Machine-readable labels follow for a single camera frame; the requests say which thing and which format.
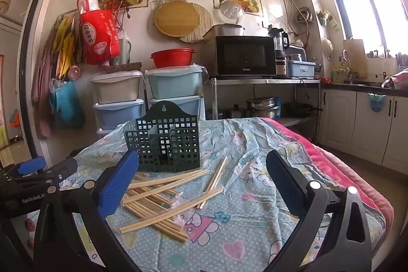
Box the large stainless steel pot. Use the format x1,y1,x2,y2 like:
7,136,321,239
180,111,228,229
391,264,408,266
245,96,276,120

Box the green plastic utensil holder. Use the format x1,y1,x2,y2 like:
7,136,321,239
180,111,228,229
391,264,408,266
124,100,201,173

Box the black kitchen countertop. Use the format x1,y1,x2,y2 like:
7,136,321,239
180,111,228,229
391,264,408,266
320,81,408,97

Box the pale base storage drawer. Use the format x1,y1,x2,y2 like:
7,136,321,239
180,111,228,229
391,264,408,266
96,127,125,135

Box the pink blanket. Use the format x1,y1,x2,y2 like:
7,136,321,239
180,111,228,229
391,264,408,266
264,117,394,219

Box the yellow hanging bags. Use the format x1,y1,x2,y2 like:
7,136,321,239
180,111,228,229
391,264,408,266
52,15,76,79

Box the black electric kettle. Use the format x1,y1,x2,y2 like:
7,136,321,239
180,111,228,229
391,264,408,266
268,27,290,77

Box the metal faucet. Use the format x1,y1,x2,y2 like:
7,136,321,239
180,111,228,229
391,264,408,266
341,48,353,82

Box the light blue storage bin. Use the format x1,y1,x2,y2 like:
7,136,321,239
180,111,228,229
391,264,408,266
145,66,205,100

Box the red plastic basin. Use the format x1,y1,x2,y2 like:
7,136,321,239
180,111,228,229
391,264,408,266
150,48,196,69

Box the lavender blue storage bin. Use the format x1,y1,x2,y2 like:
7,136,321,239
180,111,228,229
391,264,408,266
92,99,146,131
148,95,205,126

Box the coiled metal hose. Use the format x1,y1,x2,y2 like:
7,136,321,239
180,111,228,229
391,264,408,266
295,6,312,25

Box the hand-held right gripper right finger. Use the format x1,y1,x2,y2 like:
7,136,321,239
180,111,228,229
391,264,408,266
265,150,373,272

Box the teal bag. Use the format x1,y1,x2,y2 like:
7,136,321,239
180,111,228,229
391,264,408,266
49,79,86,129

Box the small stainless steel pot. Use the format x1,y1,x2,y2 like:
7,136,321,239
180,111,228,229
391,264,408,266
230,104,246,119

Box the round wooden cutting board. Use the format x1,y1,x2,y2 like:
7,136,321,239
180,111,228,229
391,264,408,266
155,1,201,37

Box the white storage bin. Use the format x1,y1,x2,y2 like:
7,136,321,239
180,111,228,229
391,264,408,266
90,70,144,105

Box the white kitchen cabinet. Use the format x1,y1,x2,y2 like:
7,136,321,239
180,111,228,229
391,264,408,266
318,86,408,168

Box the black frying pan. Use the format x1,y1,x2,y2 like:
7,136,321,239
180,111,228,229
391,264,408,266
283,102,324,118

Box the wicker basket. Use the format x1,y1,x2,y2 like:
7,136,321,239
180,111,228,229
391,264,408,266
101,62,143,74

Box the clear plastic cover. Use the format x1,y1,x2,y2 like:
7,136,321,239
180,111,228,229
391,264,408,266
220,0,246,26

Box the ceiling lamp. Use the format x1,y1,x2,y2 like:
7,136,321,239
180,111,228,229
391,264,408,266
0,0,14,16

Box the red shopping bag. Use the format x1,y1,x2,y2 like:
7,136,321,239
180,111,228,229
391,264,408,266
77,0,121,66

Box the black microwave oven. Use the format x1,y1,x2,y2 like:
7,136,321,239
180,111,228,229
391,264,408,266
214,35,277,77

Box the pale rectangular cutting board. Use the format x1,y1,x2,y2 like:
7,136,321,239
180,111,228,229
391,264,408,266
343,38,368,79

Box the blue plastic box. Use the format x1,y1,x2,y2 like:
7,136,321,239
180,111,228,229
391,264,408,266
286,59,316,79

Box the round bamboo mat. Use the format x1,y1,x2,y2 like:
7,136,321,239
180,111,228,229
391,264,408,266
178,3,214,44

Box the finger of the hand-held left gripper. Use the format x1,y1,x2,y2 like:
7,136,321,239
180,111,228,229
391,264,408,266
42,157,79,193
16,156,47,176

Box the blue bag on cabinet handle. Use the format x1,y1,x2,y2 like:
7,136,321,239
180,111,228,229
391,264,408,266
368,93,386,113

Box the pink bag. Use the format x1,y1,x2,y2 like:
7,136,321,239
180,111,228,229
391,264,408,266
382,68,408,89

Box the metal shelf rack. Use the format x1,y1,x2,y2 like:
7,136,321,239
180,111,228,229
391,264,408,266
204,76,322,146

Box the cartoon printed tablecloth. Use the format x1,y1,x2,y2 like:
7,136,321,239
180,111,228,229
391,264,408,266
24,117,387,272

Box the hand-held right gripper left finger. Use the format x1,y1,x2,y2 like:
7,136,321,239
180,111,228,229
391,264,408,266
33,150,140,272

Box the pink hanging cloth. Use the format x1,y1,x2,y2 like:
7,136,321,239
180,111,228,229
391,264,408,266
31,35,54,138

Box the bunch of wooden chopsticks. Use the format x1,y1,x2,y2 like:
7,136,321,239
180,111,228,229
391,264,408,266
119,156,228,242

